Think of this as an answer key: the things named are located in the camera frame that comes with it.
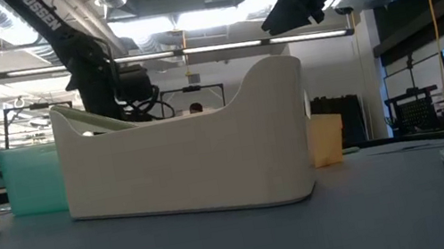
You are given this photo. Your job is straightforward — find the teal plastic bin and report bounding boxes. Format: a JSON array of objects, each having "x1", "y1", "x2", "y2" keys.
[{"x1": 0, "y1": 139, "x2": 70, "y2": 221}]

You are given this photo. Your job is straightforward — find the white plastic bin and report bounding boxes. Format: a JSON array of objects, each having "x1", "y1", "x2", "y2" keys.
[{"x1": 45, "y1": 50, "x2": 325, "y2": 241}]

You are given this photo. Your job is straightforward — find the long ceiling light bar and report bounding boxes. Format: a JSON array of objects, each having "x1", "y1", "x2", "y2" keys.
[{"x1": 0, "y1": 10, "x2": 356, "y2": 95}]

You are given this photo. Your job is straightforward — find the small grey hanging box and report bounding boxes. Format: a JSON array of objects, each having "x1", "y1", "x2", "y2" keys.
[{"x1": 186, "y1": 72, "x2": 202, "y2": 87}]

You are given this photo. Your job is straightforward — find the person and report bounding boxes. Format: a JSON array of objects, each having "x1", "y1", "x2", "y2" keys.
[{"x1": 187, "y1": 101, "x2": 204, "y2": 115}]

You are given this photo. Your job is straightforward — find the black cabinet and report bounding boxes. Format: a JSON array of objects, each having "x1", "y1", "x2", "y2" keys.
[{"x1": 310, "y1": 89, "x2": 370, "y2": 154}]

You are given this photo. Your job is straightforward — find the black pole stand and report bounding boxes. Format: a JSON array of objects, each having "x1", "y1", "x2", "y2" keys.
[{"x1": 402, "y1": 52, "x2": 421, "y2": 90}]

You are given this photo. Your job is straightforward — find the orange plastic bin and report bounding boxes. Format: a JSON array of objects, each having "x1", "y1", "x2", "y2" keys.
[{"x1": 302, "y1": 109, "x2": 350, "y2": 170}]

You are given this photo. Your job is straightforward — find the black perforated cart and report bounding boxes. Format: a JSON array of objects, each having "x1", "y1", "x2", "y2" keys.
[{"x1": 381, "y1": 82, "x2": 444, "y2": 141}]

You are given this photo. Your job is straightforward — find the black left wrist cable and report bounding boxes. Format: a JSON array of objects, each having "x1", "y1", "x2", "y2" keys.
[{"x1": 101, "y1": 25, "x2": 177, "y2": 129}]

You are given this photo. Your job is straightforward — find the black frame stand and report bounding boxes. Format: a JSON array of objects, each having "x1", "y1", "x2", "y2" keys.
[{"x1": 0, "y1": 96, "x2": 79, "y2": 151}]

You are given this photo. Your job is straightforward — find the black rectangular rig frame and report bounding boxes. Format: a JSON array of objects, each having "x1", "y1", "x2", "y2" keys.
[{"x1": 158, "y1": 80, "x2": 230, "y2": 122}]

